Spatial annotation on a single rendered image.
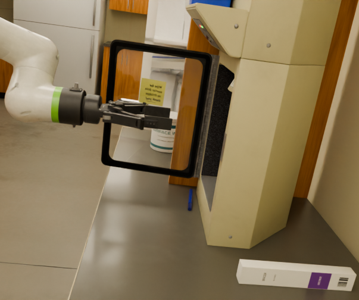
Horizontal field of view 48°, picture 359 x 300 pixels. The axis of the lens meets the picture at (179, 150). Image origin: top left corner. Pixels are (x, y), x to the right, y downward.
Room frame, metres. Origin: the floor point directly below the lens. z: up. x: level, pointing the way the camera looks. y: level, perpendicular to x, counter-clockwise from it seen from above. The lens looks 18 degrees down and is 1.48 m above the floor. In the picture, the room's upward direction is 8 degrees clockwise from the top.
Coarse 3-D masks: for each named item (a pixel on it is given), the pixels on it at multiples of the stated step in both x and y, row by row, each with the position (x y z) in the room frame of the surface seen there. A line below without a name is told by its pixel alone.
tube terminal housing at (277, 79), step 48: (240, 0) 1.03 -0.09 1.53; (288, 0) 0.91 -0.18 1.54; (336, 0) 1.04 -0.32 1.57; (288, 48) 0.91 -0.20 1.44; (240, 96) 0.91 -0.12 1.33; (288, 96) 0.94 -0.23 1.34; (240, 144) 0.91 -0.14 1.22; (288, 144) 0.98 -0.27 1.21; (240, 192) 0.91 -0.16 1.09; (288, 192) 1.04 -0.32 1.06; (240, 240) 0.91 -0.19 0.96
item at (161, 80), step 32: (128, 64) 1.22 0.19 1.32; (160, 64) 1.21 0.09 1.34; (192, 64) 1.21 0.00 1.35; (128, 96) 1.22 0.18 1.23; (160, 96) 1.21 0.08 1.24; (192, 96) 1.21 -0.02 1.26; (128, 128) 1.22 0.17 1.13; (192, 128) 1.21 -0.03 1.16; (128, 160) 1.22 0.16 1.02; (160, 160) 1.21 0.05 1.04
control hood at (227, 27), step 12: (192, 12) 1.05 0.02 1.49; (204, 12) 0.89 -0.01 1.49; (216, 12) 0.90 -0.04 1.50; (228, 12) 0.90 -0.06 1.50; (240, 12) 0.90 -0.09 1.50; (204, 24) 0.96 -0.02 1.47; (216, 24) 0.90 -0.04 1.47; (228, 24) 0.90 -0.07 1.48; (240, 24) 0.90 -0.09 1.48; (216, 36) 0.90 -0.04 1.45; (228, 36) 0.90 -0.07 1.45; (240, 36) 0.90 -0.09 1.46; (228, 48) 0.90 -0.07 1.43; (240, 48) 0.90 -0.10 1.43
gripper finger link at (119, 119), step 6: (108, 114) 0.95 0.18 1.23; (114, 114) 0.95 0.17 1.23; (120, 114) 0.95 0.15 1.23; (102, 120) 0.95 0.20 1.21; (108, 120) 0.95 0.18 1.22; (114, 120) 0.95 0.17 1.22; (120, 120) 0.95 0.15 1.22; (126, 120) 0.94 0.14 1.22; (132, 120) 0.94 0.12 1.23; (138, 120) 0.94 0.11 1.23; (132, 126) 0.94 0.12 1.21
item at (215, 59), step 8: (216, 56) 1.22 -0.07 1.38; (216, 64) 1.22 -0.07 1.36; (216, 72) 1.20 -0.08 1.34; (208, 96) 1.22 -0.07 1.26; (208, 104) 1.22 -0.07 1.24; (208, 112) 1.22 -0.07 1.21; (208, 120) 1.20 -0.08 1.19; (200, 144) 1.21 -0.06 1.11; (200, 152) 1.22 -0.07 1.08; (200, 160) 1.22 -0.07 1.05; (200, 168) 1.21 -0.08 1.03
